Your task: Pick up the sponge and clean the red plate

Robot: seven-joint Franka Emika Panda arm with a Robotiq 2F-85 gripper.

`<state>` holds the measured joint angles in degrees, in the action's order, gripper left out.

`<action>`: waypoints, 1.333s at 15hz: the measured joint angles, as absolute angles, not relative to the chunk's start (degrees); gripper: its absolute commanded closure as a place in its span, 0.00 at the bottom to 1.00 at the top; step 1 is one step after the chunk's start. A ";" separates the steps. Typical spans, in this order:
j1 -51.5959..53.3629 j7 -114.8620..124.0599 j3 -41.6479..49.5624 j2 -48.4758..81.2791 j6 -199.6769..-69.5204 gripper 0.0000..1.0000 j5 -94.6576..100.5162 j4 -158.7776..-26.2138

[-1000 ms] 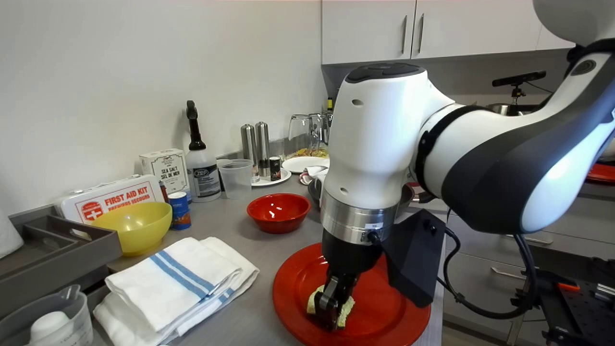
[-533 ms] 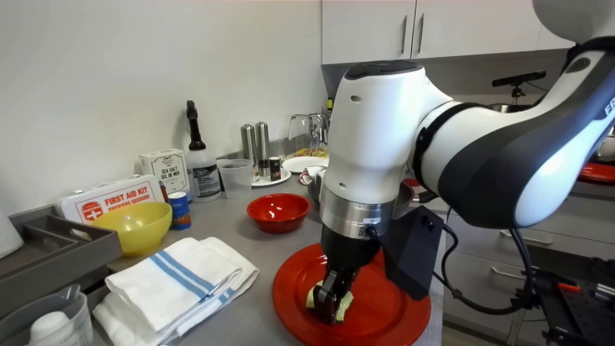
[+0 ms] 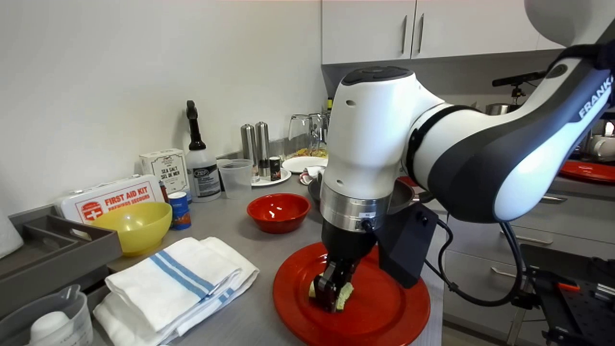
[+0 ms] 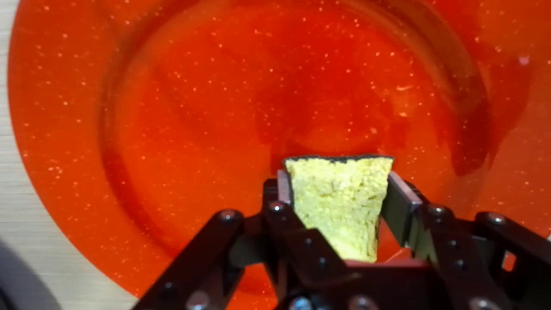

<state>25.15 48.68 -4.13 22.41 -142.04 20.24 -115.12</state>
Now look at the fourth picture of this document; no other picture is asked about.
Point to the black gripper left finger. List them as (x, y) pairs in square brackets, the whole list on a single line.
[(285, 201)]

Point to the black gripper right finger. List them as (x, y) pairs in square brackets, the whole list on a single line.
[(414, 222)]

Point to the yellow sponge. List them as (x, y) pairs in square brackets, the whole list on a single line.
[(338, 201)]

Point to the large red plate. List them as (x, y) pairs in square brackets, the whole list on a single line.
[(200, 104)]

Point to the black frying pan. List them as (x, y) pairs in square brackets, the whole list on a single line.
[(23, 287)]

